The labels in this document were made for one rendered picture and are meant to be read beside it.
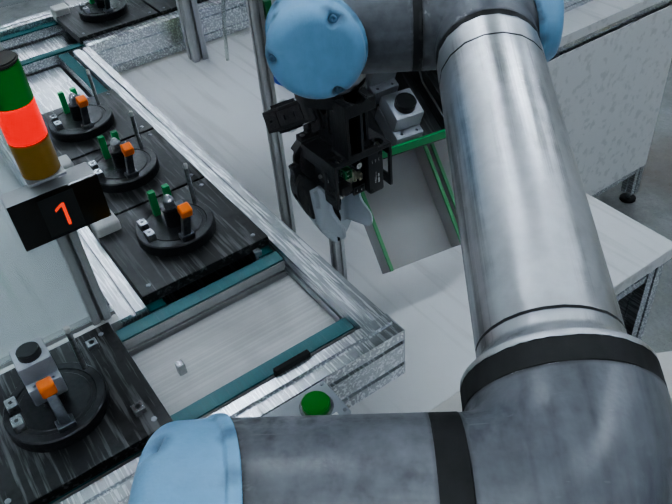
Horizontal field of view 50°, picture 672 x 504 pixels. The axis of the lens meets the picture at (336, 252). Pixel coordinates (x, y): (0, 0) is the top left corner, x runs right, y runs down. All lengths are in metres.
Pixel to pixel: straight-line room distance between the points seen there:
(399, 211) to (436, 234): 0.07
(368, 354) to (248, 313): 0.24
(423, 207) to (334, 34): 0.68
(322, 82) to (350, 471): 0.33
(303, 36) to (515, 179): 0.20
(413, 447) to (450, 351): 0.90
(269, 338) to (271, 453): 0.87
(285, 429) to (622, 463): 0.13
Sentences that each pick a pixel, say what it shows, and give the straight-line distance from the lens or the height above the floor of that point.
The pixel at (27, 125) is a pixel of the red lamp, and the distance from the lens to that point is 0.96.
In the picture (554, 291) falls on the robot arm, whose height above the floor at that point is 1.51.
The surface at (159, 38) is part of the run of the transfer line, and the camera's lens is 2.21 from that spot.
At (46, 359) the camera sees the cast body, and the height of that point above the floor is 1.08.
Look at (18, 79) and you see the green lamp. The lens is 0.94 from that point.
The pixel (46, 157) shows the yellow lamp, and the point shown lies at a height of 1.29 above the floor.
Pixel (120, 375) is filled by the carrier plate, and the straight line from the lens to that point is 1.10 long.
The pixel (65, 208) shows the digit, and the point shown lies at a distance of 1.02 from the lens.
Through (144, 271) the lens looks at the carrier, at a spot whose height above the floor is 0.97.
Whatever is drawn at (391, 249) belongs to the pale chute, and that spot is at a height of 1.01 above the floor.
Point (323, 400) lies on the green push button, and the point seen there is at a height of 0.97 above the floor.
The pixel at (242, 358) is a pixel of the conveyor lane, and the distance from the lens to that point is 1.14.
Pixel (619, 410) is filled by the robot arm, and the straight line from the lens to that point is 0.32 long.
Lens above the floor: 1.76
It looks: 41 degrees down
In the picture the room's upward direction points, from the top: 6 degrees counter-clockwise
